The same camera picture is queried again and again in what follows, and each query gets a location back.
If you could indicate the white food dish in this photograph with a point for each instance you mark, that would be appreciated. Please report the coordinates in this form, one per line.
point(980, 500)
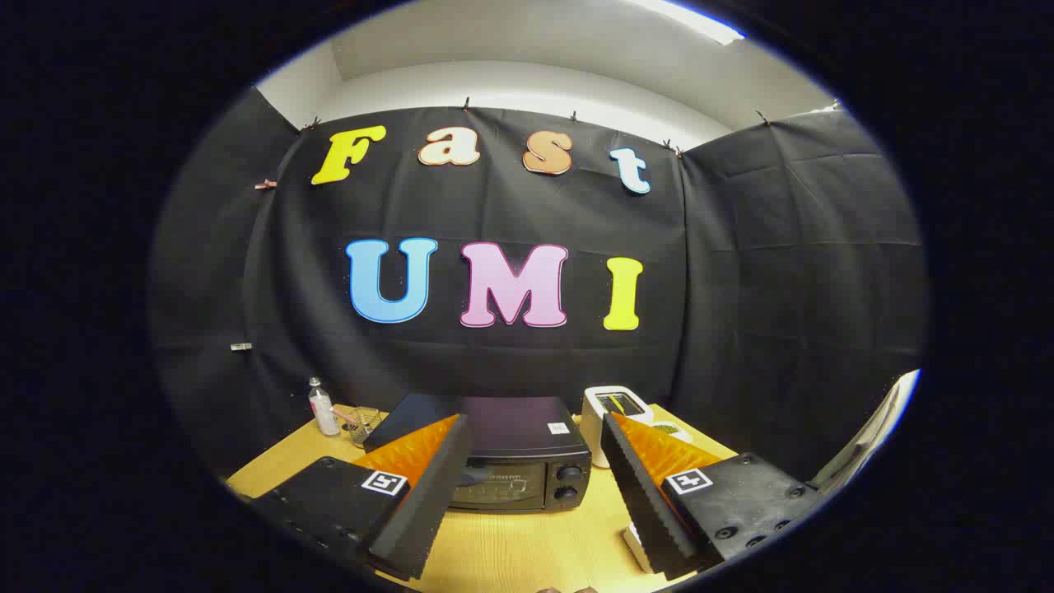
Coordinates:
point(638, 548)

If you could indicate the black backdrop cloth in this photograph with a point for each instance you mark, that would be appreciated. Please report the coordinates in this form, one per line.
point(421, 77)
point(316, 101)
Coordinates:
point(741, 288)

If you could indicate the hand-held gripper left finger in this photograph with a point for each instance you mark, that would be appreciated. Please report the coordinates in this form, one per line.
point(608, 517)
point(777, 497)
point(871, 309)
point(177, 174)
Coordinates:
point(428, 511)

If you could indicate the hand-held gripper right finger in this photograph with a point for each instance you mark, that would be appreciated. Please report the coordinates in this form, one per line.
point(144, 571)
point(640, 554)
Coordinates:
point(642, 502)

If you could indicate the clear plastic bottle white label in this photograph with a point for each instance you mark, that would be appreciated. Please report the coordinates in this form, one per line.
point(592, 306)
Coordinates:
point(323, 412)

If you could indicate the black toaster oven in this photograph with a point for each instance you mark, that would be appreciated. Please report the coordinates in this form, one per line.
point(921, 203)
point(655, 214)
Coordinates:
point(519, 428)

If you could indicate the white panel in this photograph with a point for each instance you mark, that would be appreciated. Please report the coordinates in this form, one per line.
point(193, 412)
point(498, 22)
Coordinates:
point(873, 432)

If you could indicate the pink stick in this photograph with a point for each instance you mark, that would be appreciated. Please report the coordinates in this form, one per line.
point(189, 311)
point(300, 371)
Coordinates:
point(346, 414)

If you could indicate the white pop-up toaster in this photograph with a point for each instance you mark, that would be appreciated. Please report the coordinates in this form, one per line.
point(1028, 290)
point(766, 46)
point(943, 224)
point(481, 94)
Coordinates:
point(593, 412)

